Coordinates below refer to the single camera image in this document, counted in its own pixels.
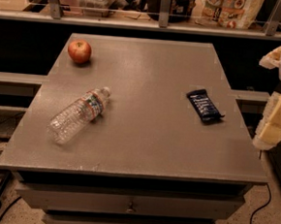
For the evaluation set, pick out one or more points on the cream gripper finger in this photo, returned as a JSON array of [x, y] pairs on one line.
[[268, 132], [272, 59]]

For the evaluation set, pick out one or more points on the dark blue rxbar wrapper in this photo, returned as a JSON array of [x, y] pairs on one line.
[[203, 106]]

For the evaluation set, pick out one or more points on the red apple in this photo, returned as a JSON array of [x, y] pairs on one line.
[[79, 51]]

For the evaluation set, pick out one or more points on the printed snack bag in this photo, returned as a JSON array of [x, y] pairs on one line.
[[233, 14]]

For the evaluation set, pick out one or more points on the dark bag on shelf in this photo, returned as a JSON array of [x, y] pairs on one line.
[[179, 10]]

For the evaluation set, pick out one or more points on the grey drawer cabinet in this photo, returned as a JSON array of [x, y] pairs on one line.
[[149, 150]]

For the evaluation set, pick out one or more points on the round metal drawer knob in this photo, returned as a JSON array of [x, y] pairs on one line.
[[130, 210]]

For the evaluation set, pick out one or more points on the clear plastic water bottle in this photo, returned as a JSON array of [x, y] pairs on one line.
[[70, 121]]

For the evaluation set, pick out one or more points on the grey metal shelf rail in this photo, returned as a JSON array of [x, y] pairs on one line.
[[133, 14]]

